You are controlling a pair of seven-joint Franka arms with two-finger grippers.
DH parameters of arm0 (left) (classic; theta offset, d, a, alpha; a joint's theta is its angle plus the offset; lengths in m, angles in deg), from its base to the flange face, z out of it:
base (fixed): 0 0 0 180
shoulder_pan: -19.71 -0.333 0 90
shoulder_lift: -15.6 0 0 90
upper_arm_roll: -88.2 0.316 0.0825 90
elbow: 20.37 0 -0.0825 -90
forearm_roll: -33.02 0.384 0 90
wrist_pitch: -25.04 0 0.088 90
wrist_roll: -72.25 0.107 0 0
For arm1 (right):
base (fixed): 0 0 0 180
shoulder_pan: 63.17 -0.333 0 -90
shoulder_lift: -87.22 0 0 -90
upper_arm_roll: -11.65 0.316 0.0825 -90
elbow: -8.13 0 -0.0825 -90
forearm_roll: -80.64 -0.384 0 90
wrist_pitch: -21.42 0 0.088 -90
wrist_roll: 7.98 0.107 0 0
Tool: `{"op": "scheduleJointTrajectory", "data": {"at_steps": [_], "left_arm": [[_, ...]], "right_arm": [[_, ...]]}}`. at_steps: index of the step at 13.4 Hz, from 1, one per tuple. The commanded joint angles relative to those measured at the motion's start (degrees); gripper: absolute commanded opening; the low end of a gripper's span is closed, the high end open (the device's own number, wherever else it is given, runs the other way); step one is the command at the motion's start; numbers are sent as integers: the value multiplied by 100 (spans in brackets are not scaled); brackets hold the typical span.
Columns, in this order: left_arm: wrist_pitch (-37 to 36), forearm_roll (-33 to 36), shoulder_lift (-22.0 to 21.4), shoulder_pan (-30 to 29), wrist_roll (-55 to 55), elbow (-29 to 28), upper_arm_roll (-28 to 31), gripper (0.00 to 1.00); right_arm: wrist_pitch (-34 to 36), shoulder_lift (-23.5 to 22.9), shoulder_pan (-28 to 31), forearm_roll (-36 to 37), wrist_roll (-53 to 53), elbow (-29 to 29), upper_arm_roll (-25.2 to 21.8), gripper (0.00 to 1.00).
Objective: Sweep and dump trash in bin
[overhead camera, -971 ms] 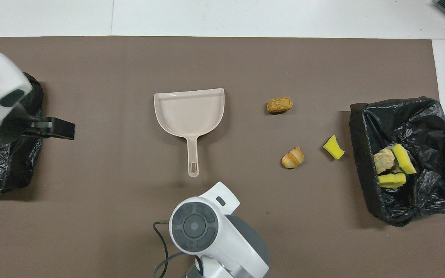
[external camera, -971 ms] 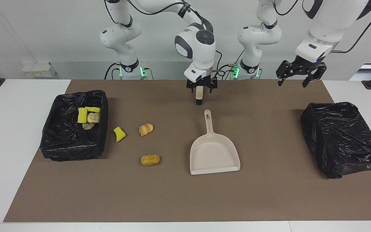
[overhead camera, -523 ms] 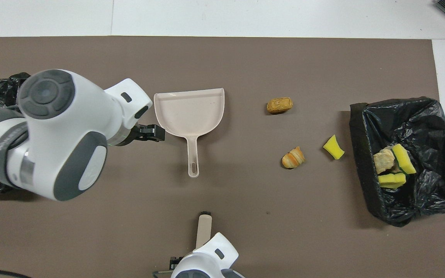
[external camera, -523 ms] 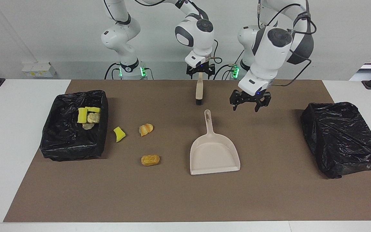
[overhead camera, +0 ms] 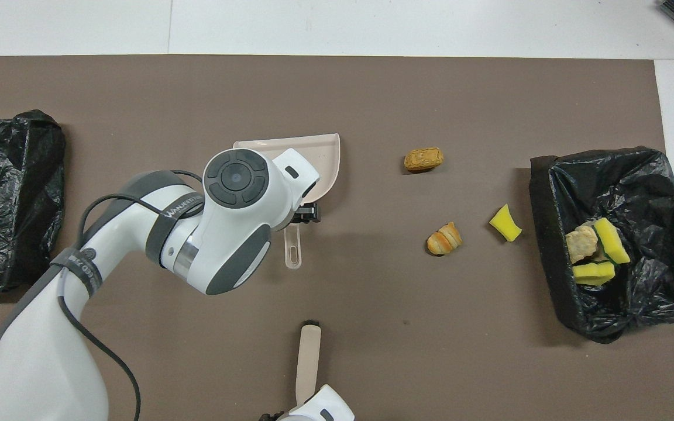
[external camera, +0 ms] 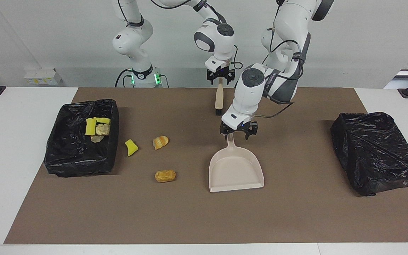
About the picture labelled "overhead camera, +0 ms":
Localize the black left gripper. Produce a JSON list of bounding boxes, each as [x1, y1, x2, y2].
[[291, 200, 321, 225]]

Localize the beige brush black bristles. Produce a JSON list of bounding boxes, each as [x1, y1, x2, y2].
[[295, 320, 322, 407]]

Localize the black bag lined bin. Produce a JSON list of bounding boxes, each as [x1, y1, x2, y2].
[[0, 109, 67, 293], [529, 146, 674, 344]]

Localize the brown table mat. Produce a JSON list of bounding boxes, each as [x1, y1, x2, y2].
[[0, 54, 674, 421]]

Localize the chunky yellow sponge piece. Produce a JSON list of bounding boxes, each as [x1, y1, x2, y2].
[[573, 261, 616, 286]]

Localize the green and yellow sponge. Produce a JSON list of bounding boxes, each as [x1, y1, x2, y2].
[[592, 218, 631, 265]]

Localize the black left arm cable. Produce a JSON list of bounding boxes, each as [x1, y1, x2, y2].
[[56, 170, 204, 421]]

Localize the small golden croissant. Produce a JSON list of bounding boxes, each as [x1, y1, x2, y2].
[[427, 222, 463, 256]]

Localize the pale flaky croissant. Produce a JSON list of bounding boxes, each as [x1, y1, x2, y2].
[[565, 225, 600, 265]]

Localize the beige plastic dustpan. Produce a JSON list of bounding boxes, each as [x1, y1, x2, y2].
[[232, 133, 342, 270]]

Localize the curved yellow sponge piece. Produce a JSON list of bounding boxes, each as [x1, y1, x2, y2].
[[489, 203, 522, 243]]

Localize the oblong golden bread roll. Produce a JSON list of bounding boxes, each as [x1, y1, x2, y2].
[[404, 147, 445, 173]]

